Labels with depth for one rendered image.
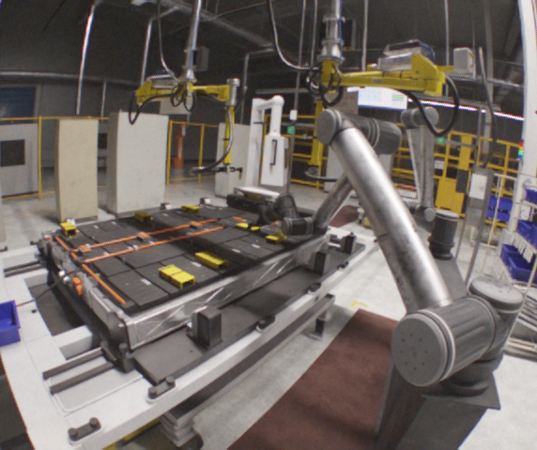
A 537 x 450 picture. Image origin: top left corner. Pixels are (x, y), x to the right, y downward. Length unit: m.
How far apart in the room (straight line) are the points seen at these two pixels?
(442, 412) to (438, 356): 0.45
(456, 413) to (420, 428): 0.15
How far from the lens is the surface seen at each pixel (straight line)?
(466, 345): 0.80
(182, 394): 1.03
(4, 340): 1.33
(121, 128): 6.10
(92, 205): 6.07
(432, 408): 1.14
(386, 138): 1.29
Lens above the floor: 1.57
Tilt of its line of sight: 15 degrees down
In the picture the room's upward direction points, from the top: 5 degrees clockwise
